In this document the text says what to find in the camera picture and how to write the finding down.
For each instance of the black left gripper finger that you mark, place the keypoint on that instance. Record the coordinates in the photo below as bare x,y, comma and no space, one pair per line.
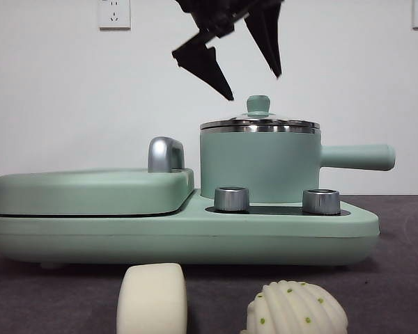
270,38
205,67

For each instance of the glass lid with green knob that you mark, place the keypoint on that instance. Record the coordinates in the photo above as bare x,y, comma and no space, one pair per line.
258,104

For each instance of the plain white steamed bun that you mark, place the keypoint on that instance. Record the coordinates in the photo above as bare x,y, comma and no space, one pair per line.
151,302

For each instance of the ribbed bun with green dots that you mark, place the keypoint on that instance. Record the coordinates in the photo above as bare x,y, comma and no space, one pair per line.
296,309

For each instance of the silver control knob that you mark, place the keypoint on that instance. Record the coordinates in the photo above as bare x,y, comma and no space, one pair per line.
231,200
321,202

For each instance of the green breakfast machine base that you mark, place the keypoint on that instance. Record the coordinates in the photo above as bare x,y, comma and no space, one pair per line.
195,240

